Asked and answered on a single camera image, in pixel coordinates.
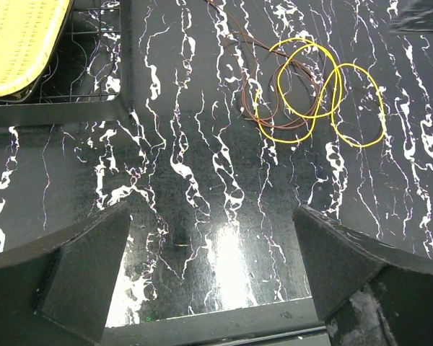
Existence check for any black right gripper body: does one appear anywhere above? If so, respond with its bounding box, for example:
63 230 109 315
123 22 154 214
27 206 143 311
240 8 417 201
390 0 433 35

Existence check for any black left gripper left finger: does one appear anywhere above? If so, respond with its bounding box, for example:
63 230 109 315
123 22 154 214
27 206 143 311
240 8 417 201
0 202 130 345

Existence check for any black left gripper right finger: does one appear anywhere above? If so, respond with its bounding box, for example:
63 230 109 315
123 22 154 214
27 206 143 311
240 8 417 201
293 205 433 345

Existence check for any black marbled mat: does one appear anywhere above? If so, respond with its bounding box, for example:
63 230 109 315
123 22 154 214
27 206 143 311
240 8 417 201
0 1 433 327

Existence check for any black tray under basket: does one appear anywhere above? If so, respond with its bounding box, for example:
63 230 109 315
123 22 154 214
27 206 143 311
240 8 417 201
0 1 132 127

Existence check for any orange woven basket tray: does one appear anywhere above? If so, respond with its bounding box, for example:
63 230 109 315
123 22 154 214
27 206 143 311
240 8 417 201
0 1 73 98

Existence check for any yellow cable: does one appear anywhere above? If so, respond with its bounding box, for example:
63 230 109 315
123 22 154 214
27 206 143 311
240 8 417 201
254 37 387 148

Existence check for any brown cable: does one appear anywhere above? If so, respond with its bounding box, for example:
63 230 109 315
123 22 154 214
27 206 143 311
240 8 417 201
205 0 328 130

